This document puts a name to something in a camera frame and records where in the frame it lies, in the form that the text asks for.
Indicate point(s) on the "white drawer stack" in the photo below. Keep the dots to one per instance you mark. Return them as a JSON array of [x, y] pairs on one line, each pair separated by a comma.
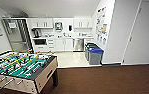
[[88, 40], [51, 43]]

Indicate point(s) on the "wide white drawer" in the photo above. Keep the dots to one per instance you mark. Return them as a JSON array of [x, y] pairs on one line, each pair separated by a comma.
[[40, 48]]

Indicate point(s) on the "white double-door base cabinet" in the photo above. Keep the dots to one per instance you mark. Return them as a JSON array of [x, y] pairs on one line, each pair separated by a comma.
[[64, 44]]

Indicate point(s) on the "green foosball table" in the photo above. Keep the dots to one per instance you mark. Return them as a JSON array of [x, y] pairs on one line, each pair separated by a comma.
[[40, 75]]

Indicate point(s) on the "large colourful wall poster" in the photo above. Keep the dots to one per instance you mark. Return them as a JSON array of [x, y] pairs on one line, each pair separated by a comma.
[[101, 16]]

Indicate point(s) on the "stainless steel dishwasher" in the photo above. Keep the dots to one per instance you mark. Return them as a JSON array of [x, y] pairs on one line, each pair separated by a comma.
[[78, 44]]

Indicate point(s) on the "grey bin blue lid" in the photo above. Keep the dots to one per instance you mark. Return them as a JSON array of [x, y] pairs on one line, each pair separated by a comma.
[[96, 57]]

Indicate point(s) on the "white door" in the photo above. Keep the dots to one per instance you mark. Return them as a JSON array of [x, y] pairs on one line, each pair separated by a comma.
[[140, 33]]

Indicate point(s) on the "blue framed cork board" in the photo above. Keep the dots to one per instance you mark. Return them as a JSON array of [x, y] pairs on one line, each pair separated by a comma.
[[104, 28]]

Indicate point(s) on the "black coffee maker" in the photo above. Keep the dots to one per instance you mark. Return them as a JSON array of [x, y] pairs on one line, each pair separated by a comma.
[[36, 33]]

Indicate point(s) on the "black built-in microwave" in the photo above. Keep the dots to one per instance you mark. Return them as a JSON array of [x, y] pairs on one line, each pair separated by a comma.
[[40, 41]]

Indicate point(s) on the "stainless steel refrigerator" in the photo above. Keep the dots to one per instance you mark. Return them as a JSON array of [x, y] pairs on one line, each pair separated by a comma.
[[18, 35]]

